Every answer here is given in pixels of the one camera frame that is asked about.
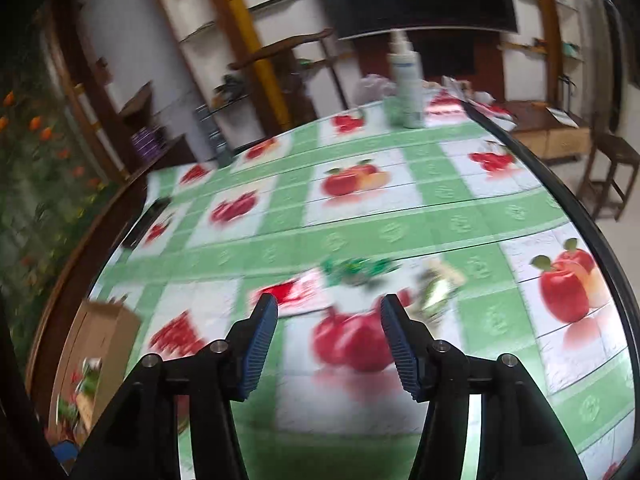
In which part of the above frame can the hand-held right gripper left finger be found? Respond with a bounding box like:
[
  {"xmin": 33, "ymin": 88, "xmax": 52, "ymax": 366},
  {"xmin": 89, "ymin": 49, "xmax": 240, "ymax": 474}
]
[{"xmin": 70, "ymin": 293, "xmax": 279, "ymax": 480}]

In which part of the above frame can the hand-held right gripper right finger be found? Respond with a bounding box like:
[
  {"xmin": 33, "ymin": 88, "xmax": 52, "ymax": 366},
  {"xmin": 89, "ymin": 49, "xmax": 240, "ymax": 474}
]
[{"xmin": 380, "ymin": 294, "xmax": 588, "ymax": 480}]

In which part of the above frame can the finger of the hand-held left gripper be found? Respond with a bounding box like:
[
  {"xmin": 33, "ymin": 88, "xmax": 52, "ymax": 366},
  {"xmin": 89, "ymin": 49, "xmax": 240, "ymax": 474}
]
[{"xmin": 52, "ymin": 440, "xmax": 81, "ymax": 475}]

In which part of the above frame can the small red white snack packet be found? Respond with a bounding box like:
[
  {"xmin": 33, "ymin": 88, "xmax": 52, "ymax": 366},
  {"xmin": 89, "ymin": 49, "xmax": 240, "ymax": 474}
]
[{"xmin": 248, "ymin": 267, "xmax": 335, "ymax": 318}]

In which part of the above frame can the green white pastry packet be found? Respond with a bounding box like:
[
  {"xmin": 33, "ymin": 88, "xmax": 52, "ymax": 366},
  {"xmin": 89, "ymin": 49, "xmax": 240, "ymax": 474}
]
[{"xmin": 417, "ymin": 258, "xmax": 468, "ymax": 318}]

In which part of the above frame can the small green candy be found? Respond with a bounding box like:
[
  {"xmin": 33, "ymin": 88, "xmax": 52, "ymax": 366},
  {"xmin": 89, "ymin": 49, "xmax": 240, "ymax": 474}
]
[{"xmin": 320, "ymin": 256, "xmax": 401, "ymax": 288}]

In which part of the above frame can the cardboard box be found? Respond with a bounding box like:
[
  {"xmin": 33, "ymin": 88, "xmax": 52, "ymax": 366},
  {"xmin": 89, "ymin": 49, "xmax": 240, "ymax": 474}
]
[{"xmin": 47, "ymin": 299, "xmax": 143, "ymax": 443}]

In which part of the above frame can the green fruit print tablecloth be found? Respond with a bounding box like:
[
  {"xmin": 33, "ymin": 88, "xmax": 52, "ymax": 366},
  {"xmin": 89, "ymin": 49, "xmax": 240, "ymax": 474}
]
[{"xmin": 85, "ymin": 90, "xmax": 636, "ymax": 480}]

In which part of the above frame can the black remote control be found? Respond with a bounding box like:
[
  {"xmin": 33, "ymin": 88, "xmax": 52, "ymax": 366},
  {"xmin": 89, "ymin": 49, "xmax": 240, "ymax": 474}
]
[{"xmin": 121, "ymin": 197, "xmax": 171, "ymax": 250}]

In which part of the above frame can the grey flashlight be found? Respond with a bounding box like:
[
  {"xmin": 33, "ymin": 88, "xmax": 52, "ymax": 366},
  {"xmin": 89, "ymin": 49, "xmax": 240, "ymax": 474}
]
[{"xmin": 194, "ymin": 102, "xmax": 233, "ymax": 168}]

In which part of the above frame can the purple bottle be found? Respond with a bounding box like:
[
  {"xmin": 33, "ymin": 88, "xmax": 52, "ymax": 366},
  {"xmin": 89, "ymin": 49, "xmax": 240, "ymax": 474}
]
[
  {"xmin": 147, "ymin": 126, "xmax": 170, "ymax": 153},
  {"xmin": 131, "ymin": 130, "xmax": 153, "ymax": 160}
]

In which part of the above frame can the white spray bottle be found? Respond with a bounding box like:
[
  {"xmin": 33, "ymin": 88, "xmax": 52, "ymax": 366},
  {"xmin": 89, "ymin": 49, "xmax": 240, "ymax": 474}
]
[{"xmin": 387, "ymin": 30, "xmax": 426, "ymax": 130}]

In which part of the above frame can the white plastic bag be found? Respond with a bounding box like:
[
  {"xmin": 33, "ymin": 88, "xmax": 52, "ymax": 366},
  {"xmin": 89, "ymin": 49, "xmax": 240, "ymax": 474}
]
[{"xmin": 352, "ymin": 74, "xmax": 398, "ymax": 111}]

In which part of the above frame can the wooden side desk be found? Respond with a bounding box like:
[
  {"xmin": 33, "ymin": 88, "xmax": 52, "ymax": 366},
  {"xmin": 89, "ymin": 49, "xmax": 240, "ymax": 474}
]
[{"xmin": 502, "ymin": 100, "xmax": 593, "ymax": 163}]

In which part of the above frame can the wooden stool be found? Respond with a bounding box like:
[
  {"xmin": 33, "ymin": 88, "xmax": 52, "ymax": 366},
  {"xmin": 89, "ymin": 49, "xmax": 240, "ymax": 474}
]
[{"xmin": 577, "ymin": 115, "xmax": 640, "ymax": 221}]

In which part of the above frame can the dark television cabinet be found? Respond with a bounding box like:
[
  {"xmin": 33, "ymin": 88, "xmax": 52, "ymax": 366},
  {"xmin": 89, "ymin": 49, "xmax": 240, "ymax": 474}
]
[{"xmin": 350, "ymin": 32, "xmax": 506, "ymax": 106}]

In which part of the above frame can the dark wooden armchair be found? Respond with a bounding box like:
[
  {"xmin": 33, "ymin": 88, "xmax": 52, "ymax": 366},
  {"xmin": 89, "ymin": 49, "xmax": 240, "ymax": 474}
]
[{"xmin": 227, "ymin": 27, "xmax": 351, "ymax": 126}]

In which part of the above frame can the flower print wall panel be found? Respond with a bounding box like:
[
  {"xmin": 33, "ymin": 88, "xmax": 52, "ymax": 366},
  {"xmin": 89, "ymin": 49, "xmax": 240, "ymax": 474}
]
[{"xmin": 0, "ymin": 50, "xmax": 131, "ymax": 351}]

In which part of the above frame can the wooden wall shelf unit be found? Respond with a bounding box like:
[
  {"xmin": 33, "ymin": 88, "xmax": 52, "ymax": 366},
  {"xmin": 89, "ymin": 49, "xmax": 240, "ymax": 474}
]
[
  {"xmin": 150, "ymin": 0, "xmax": 351, "ymax": 126},
  {"xmin": 500, "ymin": 0, "xmax": 586, "ymax": 66}
]

